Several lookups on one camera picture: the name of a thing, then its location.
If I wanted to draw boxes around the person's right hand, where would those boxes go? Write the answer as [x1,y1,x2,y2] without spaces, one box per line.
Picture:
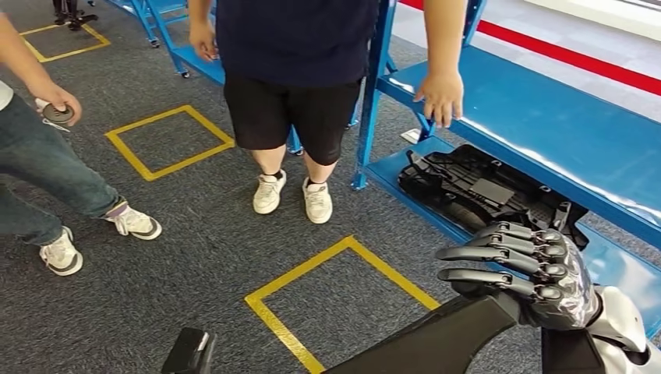
[188,20,221,63]

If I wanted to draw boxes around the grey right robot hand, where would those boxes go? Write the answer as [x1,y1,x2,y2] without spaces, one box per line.
[436,221,603,331]

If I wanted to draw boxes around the person's left hand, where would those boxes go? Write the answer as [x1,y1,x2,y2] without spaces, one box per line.
[412,69,465,129]
[30,85,83,128]

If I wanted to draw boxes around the round dark handheld device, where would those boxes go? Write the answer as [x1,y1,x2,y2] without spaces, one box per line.
[34,97,76,132]

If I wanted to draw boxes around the black plastic frame part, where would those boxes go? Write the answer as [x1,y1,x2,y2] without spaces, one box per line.
[325,294,518,374]

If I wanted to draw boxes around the large black plastic car part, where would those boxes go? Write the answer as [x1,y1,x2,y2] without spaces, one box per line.
[398,143,591,252]

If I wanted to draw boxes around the blue metal shelf rack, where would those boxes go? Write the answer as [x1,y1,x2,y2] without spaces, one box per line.
[351,0,661,339]

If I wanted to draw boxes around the yellow floor tape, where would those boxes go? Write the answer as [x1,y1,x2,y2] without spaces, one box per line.
[104,104,236,182]
[19,23,111,64]
[244,235,441,374]

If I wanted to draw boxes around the person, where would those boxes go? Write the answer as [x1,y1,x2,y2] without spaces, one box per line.
[0,12,163,277]
[188,0,468,225]

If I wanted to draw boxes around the black stand base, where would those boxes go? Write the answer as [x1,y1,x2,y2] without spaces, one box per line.
[51,0,99,32]

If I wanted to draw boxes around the red floor tape line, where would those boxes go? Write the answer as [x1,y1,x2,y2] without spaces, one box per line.
[400,0,661,97]

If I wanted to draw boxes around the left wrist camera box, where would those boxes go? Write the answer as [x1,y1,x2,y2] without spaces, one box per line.
[161,327,218,374]

